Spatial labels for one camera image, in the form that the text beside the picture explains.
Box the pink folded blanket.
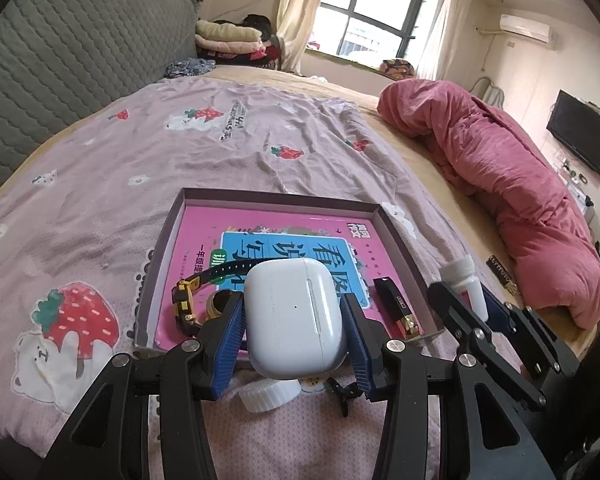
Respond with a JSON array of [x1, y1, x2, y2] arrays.
[[197, 37, 269, 57]]

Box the white air conditioner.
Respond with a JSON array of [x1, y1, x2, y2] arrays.
[[497, 12, 554, 45]]

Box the beige folded blanket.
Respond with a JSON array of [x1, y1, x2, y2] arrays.
[[195, 20, 264, 44]]

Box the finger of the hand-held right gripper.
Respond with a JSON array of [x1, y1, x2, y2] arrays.
[[480, 287, 581, 382], [427, 281, 549, 409]]

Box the yellow black wristwatch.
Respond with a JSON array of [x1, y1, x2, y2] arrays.
[[172, 255, 261, 339]]

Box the grey quilted headboard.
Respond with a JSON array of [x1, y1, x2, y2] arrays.
[[0, 0, 201, 207]]

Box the small black binder clip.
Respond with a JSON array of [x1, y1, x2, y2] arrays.
[[325, 377, 366, 419]]

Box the small white bottle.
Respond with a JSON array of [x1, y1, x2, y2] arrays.
[[439, 255, 490, 322]]

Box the white ribbed bottle cap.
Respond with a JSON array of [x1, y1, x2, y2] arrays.
[[237, 377, 301, 414]]

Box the dark red folded clothes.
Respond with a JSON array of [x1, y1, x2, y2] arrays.
[[200, 47, 282, 69]]

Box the white metal chair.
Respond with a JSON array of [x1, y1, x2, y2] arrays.
[[472, 76, 506, 109]]

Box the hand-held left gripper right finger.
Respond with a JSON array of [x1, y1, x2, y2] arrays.
[[339, 292, 556, 480]]

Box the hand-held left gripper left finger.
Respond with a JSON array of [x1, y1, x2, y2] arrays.
[[35, 291, 246, 480]]

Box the blue floral cloth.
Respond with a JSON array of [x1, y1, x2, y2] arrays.
[[162, 57, 216, 80]]

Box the pink quilt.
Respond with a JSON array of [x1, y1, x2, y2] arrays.
[[377, 79, 600, 331]]

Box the cluttered white shelf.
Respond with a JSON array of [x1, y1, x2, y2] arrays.
[[555, 152, 600, 222]]

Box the pink blue book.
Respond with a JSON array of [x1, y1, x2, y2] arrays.
[[152, 205, 426, 351]]

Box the black gold lipstick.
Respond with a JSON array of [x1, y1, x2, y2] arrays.
[[372, 276, 424, 339]]

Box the shallow purple cardboard box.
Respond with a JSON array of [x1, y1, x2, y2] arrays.
[[132, 187, 446, 356]]

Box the small black label packet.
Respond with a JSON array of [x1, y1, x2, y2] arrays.
[[486, 254, 520, 297]]

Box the cream curtain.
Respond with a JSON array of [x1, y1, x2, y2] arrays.
[[415, 0, 477, 81], [274, 0, 322, 74]]

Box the black framed window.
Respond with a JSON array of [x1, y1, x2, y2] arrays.
[[307, 0, 434, 62]]

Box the black television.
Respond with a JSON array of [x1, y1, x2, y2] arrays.
[[546, 89, 600, 177]]

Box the white earbuds case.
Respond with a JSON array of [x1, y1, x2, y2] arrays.
[[242, 257, 349, 379]]

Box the floral cushion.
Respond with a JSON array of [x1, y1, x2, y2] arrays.
[[380, 58, 416, 81]]

